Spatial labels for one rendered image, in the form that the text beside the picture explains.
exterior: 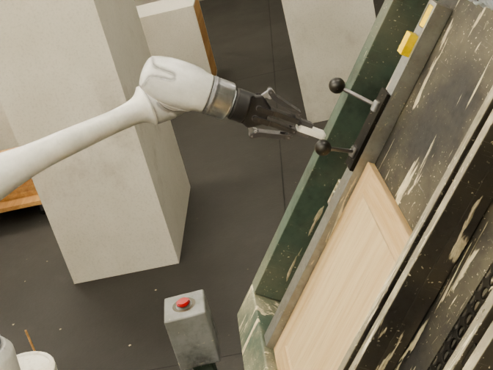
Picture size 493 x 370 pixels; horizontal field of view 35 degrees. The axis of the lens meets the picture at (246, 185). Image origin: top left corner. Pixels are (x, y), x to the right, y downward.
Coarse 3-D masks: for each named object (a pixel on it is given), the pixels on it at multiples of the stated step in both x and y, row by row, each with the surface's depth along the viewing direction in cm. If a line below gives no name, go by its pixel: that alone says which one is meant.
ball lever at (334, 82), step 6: (336, 78) 181; (330, 84) 181; (336, 84) 180; (342, 84) 180; (330, 90) 182; (336, 90) 180; (342, 90) 181; (348, 90) 181; (354, 96) 180; (360, 96) 180; (366, 102) 180; (372, 102) 179; (378, 102) 178; (372, 108) 179
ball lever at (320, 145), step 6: (318, 144) 176; (324, 144) 175; (330, 144) 177; (318, 150) 176; (324, 150) 176; (330, 150) 177; (336, 150) 180; (342, 150) 181; (348, 150) 182; (354, 150) 183
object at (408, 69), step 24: (432, 0) 170; (432, 24) 169; (432, 48) 172; (408, 72) 174; (408, 96) 176; (384, 120) 178; (360, 168) 183; (336, 192) 190; (336, 216) 188; (312, 240) 195; (312, 264) 194; (288, 288) 201; (288, 312) 199; (264, 336) 207
